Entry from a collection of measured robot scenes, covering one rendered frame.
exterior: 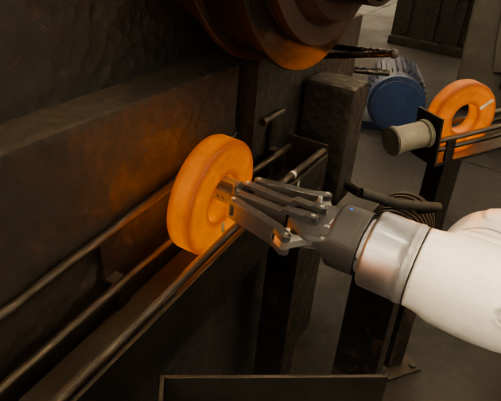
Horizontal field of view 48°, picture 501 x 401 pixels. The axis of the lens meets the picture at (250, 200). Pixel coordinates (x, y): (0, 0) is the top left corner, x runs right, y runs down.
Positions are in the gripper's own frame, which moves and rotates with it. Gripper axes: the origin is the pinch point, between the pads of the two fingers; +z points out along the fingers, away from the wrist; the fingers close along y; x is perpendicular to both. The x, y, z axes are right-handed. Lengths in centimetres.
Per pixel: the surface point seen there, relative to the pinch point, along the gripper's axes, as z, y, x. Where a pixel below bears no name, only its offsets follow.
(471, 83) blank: -18, 66, 3
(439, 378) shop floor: -34, 68, -75
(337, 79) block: 1.0, 41.1, 3.6
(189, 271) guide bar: -2.9, -8.7, -7.0
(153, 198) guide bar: 5.5, -5.0, -2.0
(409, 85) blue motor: 25, 218, -48
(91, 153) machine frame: 7.2, -13.7, 6.8
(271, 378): -19.5, -20.1, -3.5
